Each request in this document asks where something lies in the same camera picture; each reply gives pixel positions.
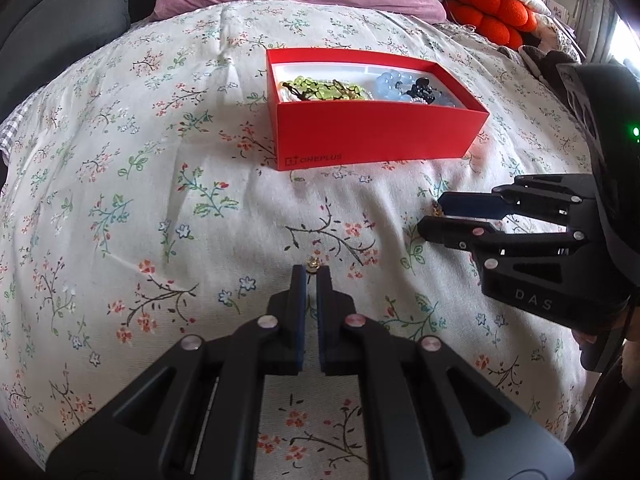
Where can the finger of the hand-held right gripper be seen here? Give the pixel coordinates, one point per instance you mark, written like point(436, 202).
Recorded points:
point(450, 230)
point(475, 204)

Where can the floral bed sheet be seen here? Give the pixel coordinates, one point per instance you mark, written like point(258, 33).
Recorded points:
point(150, 200)

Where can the grey upholstered headboard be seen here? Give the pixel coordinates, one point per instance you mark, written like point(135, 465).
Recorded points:
point(65, 10)

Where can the small gold earring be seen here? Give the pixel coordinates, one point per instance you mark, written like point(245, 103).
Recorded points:
point(437, 208)
point(312, 262)

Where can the person's right hand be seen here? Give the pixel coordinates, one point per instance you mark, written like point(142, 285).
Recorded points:
point(631, 355)

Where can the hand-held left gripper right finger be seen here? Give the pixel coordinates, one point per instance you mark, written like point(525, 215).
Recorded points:
point(324, 310)

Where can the dark brown blanket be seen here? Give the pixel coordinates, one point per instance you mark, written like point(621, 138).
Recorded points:
point(545, 62)

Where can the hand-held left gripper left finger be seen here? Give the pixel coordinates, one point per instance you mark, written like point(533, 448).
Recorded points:
point(299, 310)

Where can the orange bobble cushion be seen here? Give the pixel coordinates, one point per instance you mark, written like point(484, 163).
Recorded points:
point(495, 10)

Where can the red cardboard box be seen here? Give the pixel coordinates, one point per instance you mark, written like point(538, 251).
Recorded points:
point(370, 125)

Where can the black hair claw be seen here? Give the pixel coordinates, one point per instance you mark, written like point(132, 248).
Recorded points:
point(422, 89)

